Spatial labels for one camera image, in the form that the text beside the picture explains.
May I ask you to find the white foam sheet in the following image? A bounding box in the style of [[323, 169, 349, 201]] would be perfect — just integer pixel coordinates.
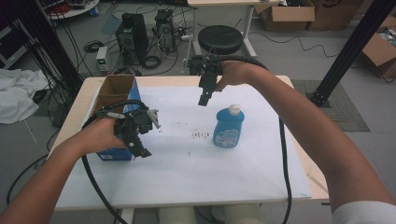
[[55, 84, 312, 209]]

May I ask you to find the grey floor mat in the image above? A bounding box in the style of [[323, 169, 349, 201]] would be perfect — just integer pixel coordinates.
[[290, 79, 372, 133]]

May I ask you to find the black floor cable loop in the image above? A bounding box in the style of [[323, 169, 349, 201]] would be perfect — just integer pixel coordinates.
[[6, 153, 50, 206]]

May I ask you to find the cardboard box with contents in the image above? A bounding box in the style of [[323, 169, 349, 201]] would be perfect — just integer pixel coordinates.
[[361, 15, 396, 79]]

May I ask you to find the person's right hand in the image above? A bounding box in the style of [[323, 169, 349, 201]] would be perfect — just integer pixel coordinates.
[[214, 60, 269, 92]]

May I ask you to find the long black floor cable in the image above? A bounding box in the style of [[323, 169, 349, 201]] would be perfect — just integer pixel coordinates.
[[248, 30, 340, 59]]

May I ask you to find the hand-held gripper black cable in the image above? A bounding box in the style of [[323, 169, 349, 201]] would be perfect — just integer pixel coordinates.
[[204, 46, 293, 224], [81, 99, 149, 224]]

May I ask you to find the black metal stand with cables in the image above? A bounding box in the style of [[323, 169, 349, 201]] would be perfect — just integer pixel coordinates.
[[12, 0, 84, 94]]

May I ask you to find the white power supply box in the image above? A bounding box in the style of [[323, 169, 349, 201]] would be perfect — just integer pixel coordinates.
[[95, 46, 109, 74]]

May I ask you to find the coiled black cable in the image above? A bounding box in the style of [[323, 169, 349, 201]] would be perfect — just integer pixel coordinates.
[[83, 40, 105, 53], [141, 55, 163, 70]]

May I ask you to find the round white table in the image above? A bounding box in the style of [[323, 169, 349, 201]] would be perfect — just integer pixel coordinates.
[[46, 0, 101, 21]]

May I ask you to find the white cloth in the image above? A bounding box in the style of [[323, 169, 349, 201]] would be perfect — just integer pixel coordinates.
[[0, 68, 50, 125]]

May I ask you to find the black round stool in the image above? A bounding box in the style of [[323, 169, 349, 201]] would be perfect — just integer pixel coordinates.
[[197, 24, 245, 56]]

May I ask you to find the left hand-held gripper black cable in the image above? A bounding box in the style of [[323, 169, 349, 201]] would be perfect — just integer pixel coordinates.
[[81, 99, 149, 224]]

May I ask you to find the blue bottle with white cap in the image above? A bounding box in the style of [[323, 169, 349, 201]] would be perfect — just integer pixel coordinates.
[[212, 104, 246, 148]]

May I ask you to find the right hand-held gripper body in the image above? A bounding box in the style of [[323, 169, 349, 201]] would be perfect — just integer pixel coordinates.
[[189, 54, 224, 94]]

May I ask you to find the closed brown cardboard box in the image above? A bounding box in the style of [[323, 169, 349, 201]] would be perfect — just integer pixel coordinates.
[[306, 0, 365, 32]]

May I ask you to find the open brown cardboard box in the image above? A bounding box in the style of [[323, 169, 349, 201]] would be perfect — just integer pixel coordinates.
[[255, 0, 316, 32]]

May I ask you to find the blue cardboard box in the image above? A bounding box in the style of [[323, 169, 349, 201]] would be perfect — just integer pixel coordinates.
[[81, 74, 143, 161]]

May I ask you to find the large black computer tower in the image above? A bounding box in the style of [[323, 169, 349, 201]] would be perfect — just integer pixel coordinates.
[[115, 12, 149, 64]]

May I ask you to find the person's white sleeve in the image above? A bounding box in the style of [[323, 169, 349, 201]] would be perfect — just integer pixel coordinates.
[[331, 200, 396, 224]]

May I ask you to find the small black computer tower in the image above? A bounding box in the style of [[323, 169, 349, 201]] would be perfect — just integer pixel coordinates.
[[153, 8, 176, 53]]

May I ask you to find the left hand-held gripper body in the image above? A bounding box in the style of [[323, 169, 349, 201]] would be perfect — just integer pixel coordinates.
[[113, 106, 163, 147]]

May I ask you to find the person's left hand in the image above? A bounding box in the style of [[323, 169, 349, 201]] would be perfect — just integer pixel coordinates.
[[73, 117, 129, 155]]

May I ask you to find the thin wooden strip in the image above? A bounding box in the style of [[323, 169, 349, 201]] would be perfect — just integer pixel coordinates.
[[306, 172, 330, 194]]

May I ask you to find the dark shelf unit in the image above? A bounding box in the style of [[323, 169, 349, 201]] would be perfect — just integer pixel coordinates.
[[0, 18, 29, 69]]

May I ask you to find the right hand-held gripper black cable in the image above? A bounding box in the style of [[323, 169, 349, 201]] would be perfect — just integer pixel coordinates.
[[204, 46, 293, 224]]

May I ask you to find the white desk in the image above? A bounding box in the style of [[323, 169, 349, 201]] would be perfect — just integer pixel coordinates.
[[186, 0, 288, 62]]

